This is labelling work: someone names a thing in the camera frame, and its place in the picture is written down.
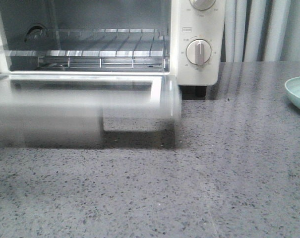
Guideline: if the metal oven wire rack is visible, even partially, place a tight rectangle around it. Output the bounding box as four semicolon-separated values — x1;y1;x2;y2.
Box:
0;26;170;72

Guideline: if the glass oven door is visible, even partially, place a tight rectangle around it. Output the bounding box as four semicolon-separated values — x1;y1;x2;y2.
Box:
0;74;181;148

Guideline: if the black right oven foot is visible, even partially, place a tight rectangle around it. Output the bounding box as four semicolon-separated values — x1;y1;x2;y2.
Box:
195;86;207;98

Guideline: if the upper temperature knob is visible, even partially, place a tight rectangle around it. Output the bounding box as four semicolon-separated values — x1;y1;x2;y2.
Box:
190;0;215;10

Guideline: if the white Toshiba toaster oven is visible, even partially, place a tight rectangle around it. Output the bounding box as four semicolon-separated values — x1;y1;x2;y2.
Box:
0;0;226;87

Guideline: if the lower timer knob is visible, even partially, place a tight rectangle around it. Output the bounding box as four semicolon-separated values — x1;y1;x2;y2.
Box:
186;39;211;66

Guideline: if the white pleated curtain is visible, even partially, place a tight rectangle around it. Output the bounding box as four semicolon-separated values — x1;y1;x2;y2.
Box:
221;0;300;62

